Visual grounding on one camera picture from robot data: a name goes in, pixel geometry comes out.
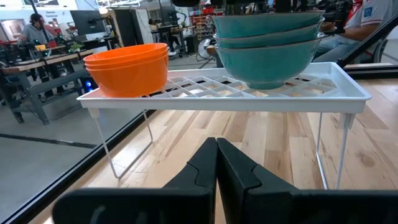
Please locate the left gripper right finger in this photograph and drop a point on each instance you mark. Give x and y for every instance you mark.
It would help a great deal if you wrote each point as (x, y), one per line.
(295, 208)

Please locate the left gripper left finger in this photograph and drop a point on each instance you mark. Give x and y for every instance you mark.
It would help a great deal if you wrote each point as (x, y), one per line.
(140, 205)

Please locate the teal ceramic patterned bowl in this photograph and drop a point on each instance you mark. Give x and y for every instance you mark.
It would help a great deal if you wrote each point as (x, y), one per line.
(267, 65)
(267, 39)
(267, 23)

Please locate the white lattice shelf rack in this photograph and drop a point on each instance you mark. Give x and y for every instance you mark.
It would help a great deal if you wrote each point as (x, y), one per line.
(217, 104)

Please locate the grey floor fan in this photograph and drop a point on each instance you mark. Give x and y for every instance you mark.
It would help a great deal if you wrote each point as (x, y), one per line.
(203, 48)

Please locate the wooden workbench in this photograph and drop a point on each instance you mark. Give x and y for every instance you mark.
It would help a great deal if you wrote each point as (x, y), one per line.
(46, 59)

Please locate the dark grey metal stand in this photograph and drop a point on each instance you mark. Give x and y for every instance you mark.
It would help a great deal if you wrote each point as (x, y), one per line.
(367, 40)

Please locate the black monitor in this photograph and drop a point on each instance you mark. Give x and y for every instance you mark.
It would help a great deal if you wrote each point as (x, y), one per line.
(87, 21)

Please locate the person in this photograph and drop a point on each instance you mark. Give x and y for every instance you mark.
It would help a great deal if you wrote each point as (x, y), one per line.
(370, 18)
(35, 32)

